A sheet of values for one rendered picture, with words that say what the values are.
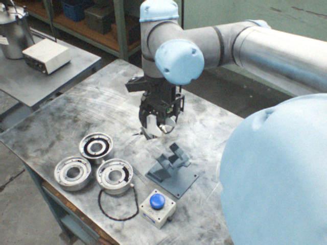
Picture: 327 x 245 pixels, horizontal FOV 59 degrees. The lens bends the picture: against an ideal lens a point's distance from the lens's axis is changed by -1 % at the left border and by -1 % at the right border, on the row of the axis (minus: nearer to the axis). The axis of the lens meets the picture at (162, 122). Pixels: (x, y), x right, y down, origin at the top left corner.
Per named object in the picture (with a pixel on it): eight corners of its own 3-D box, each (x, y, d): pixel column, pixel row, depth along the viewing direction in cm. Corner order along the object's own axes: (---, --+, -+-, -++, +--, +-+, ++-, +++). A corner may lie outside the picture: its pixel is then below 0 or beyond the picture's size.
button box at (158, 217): (139, 215, 80) (138, 206, 76) (156, 196, 84) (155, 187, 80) (162, 233, 76) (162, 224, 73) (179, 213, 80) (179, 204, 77)
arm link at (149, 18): (144, 14, 52) (134, -3, 58) (146, 67, 60) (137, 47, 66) (186, 9, 54) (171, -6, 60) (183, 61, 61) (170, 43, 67)
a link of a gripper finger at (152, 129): (157, 151, 77) (159, 123, 71) (141, 140, 80) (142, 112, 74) (165, 146, 79) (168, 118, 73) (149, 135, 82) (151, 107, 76)
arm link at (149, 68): (134, 54, 64) (160, 41, 68) (135, 72, 67) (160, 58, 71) (159, 66, 60) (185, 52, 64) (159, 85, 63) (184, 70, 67)
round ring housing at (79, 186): (84, 196, 84) (81, 189, 81) (50, 189, 85) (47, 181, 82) (98, 167, 91) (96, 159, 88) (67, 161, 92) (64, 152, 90)
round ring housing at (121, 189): (91, 187, 86) (88, 179, 83) (111, 161, 92) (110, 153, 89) (121, 202, 82) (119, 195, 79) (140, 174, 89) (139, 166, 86)
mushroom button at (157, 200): (146, 209, 78) (146, 200, 75) (156, 199, 80) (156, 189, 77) (158, 218, 77) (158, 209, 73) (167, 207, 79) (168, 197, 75)
